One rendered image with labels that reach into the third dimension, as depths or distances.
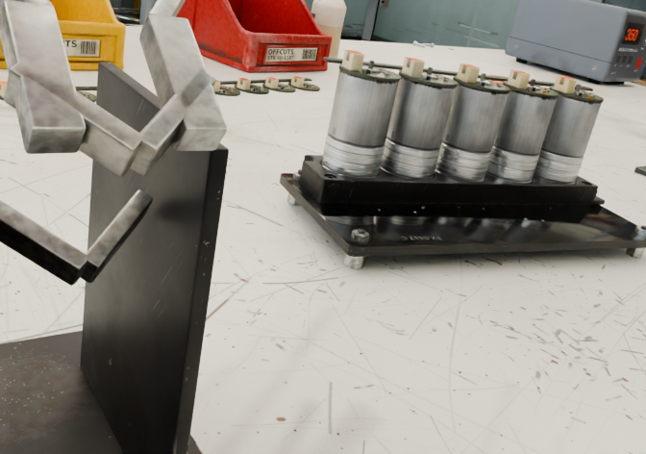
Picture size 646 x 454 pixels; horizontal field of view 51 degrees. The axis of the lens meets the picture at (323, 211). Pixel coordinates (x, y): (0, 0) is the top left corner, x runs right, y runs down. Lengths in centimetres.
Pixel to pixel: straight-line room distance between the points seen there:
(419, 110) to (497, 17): 557
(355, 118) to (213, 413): 14
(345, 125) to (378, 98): 2
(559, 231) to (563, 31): 68
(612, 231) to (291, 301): 17
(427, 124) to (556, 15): 70
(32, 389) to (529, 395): 13
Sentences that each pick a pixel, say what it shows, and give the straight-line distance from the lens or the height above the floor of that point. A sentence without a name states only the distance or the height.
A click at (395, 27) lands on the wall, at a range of 649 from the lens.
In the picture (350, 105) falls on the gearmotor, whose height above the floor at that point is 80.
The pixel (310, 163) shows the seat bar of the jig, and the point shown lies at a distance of 28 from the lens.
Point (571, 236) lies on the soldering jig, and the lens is 31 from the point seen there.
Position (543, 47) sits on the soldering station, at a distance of 98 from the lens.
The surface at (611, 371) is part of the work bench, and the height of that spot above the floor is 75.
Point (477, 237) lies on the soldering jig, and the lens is 27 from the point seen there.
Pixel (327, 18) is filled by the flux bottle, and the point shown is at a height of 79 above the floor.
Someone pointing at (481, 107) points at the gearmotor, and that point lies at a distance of 30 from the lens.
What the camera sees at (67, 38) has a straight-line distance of 47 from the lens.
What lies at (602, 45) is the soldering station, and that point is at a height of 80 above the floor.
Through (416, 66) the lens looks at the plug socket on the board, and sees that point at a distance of 28.
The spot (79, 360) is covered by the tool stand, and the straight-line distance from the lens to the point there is 18.
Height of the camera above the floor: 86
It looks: 21 degrees down
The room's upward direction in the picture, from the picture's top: 11 degrees clockwise
